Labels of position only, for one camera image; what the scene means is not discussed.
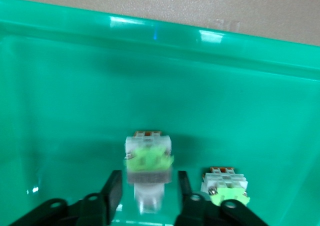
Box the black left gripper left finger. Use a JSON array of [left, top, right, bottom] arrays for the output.
[[8, 170, 123, 226]]

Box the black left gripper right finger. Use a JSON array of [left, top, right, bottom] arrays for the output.
[[173, 170, 270, 226]]

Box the green push button white body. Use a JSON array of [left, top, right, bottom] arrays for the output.
[[123, 130, 175, 215], [201, 166, 251, 208]]

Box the green plastic tray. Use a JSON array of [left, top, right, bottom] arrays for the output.
[[0, 0, 320, 226]]

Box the brown table mat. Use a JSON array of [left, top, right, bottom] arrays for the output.
[[0, 0, 320, 48]]

